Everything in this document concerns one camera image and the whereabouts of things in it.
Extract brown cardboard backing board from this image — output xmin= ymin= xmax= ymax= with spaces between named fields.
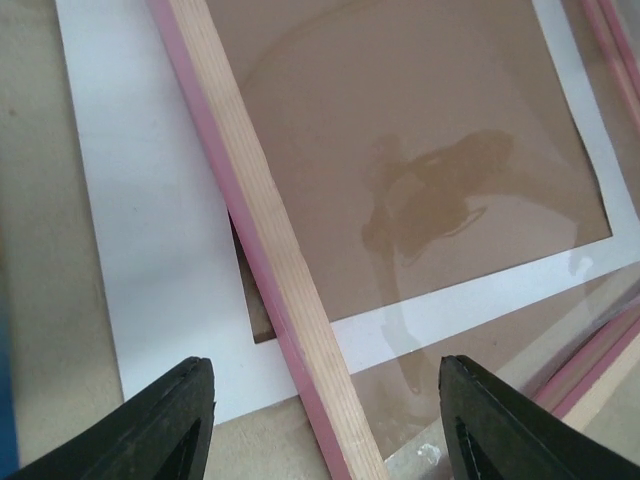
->
xmin=204 ymin=0 xmax=640 ymax=451

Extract transparent plastic sheet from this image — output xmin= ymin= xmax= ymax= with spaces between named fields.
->
xmin=204 ymin=0 xmax=640 ymax=461

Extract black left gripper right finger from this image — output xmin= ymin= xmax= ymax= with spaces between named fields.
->
xmin=438 ymin=355 xmax=639 ymax=479

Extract sunset landscape photo print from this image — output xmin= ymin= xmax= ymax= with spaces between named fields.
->
xmin=0 ymin=224 xmax=21 ymax=466

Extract pink wooden picture frame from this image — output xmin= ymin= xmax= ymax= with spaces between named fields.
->
xmin=151 ymin=1 xmax=639 ymax=479

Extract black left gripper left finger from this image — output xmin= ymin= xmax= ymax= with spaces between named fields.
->
xmin=9 ymin=357 xmax=215 ymax=479

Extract white mat board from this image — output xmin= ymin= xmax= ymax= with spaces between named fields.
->
xmin=57 ymin=1 xmax=623 ymax=422

